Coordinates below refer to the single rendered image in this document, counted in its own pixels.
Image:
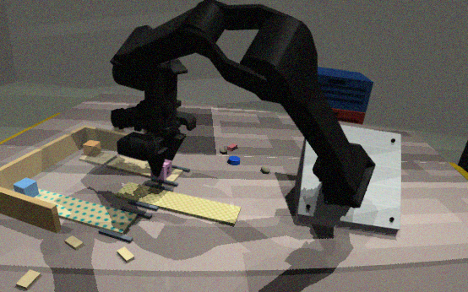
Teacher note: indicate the beige strip with teal polka dots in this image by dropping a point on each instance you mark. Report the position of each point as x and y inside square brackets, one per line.
[94, 215]

